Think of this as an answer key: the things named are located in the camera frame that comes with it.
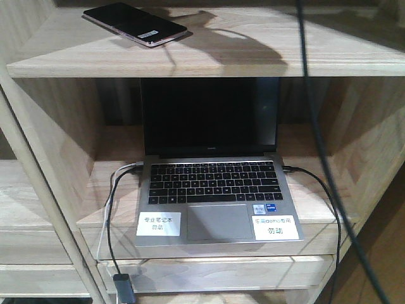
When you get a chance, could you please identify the grey usb hub adapter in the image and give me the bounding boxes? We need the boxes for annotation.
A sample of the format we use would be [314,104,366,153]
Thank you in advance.
[113,274,136,303]

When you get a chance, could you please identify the wooden shelf unit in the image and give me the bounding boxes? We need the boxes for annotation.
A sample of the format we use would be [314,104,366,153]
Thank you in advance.
[1,1,404,303]

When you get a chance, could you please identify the silver laptop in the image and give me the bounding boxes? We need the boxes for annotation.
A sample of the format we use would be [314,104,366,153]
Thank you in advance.
[135,77,303,247]

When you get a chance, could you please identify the black laptop power cable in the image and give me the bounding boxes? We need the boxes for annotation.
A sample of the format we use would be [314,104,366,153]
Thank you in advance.
[282,165,344,286]

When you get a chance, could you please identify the black braided cable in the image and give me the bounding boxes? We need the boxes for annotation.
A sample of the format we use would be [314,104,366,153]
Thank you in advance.
[294,0,393,304]

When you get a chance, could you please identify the black foldable phone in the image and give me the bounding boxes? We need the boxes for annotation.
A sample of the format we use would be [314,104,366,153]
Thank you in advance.
[83,3,187,48]

